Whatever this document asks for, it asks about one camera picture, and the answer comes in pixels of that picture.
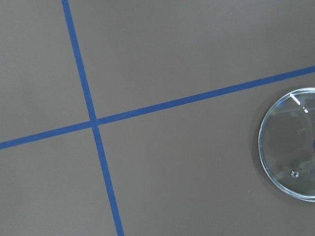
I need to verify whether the glass lid with blue knob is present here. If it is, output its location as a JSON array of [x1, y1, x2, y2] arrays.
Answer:
[[258, 87, 315, 202]]

